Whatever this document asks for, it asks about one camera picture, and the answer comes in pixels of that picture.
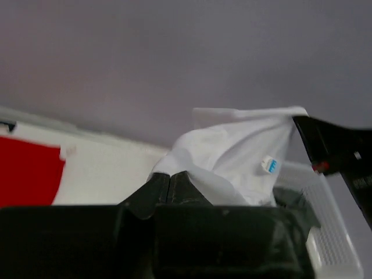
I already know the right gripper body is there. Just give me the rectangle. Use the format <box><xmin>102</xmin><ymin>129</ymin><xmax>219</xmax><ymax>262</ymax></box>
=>
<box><xmin>342</xmin><ymin>171</ymin><xmax>371</xmax><ymax>228</ymax></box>

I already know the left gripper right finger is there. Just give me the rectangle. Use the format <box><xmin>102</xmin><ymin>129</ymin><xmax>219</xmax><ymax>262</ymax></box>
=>
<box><xmin>167</xmin><ymin>171</ymin><xmax>212</xmax><ymax>206</ymax></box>

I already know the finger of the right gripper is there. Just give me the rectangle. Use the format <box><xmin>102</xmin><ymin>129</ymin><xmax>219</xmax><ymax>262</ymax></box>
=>
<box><xmin>292</xmin><ymin>116</ymin><xmax>371</xmax><ymax>176</ymax></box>

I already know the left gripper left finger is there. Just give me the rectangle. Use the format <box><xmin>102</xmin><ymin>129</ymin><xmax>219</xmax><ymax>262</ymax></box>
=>
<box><xmin>118</xmin><ymin>173</ymin><xmax>170</xmax><ymax>220</ymax></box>

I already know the white t shirt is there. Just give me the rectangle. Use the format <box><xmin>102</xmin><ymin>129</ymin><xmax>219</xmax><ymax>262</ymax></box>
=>
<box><xmin>152</xmin><ymin>106</ymin><xmax>307</xmax><ymax>206</ymax></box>

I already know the dark grey t shirt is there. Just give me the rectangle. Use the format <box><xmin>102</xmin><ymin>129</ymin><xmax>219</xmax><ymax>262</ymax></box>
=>
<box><xmin>273</xmin><ymin>187</ymin><xmax>321</xmax><ymax>235</ymax></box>

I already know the white plastic basket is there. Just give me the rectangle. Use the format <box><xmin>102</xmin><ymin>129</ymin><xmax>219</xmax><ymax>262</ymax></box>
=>
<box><xmin>276</xmin><ymin>162</ymin><xmax>364</xmax><ymax>279</ymax></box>

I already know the folded red t shirt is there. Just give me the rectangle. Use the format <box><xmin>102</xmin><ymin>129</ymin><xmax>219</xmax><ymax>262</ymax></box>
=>
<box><xmin>1</xmin><ymin>136</ymin><xmax>65</xmax><ymax>208</ymax></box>

